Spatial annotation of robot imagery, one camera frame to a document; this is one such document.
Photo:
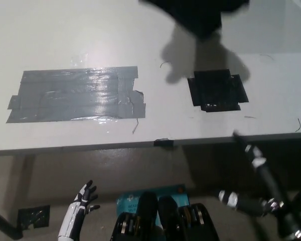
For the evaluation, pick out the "black t-shirt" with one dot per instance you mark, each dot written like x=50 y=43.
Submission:
x=198 y=17

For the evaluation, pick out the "black tape square patch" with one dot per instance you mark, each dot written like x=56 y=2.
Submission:
x=217 y=91

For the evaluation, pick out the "thin dark thread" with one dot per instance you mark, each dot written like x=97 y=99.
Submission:
x=136 y=125
x=299 y=124
x=163 y=62
x=267 y=56

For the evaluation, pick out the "black tape patch on floor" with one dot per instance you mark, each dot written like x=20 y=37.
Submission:
x=33 y=216

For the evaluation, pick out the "grey duct tape patch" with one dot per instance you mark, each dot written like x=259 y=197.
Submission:
x=75 y=95

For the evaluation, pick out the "small black tape piece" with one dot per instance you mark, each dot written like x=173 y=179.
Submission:
x=163 y=143

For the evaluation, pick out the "teal panel with white print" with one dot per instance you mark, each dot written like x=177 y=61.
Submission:
x=183 y=198

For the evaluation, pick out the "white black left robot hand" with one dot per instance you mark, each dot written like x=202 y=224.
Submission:
x=86 y=197

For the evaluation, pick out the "black slanted table leg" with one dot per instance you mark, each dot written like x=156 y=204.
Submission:
x=7 y=224

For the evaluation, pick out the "grey upright table leg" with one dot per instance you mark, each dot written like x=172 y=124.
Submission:
x=23 y=175

